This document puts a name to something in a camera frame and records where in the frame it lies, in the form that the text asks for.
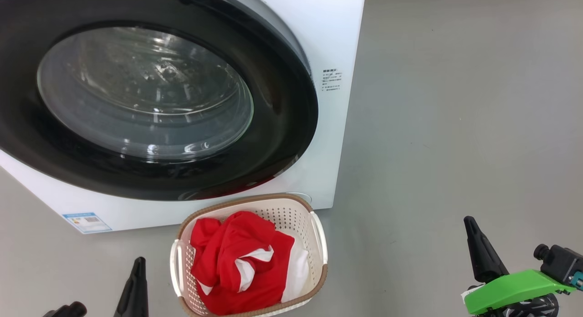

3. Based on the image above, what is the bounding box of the red and white garment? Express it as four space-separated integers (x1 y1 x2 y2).
189 210 311 316

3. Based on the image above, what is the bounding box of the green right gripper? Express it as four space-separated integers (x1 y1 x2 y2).
461 216 577 316

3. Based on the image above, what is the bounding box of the blue energy label sticker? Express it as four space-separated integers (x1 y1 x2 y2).
62 212 113 234

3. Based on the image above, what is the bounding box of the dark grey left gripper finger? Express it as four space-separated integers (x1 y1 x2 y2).
114 257 142 317
133 257 149 317

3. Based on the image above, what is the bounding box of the white front-load washing machine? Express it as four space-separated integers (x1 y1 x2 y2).
0 0 367 235

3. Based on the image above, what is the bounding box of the cream laundry basket brown rim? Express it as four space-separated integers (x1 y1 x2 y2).
169 193 329 317

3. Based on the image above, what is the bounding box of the black round glass washer door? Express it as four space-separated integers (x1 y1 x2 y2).
0 0 319 202

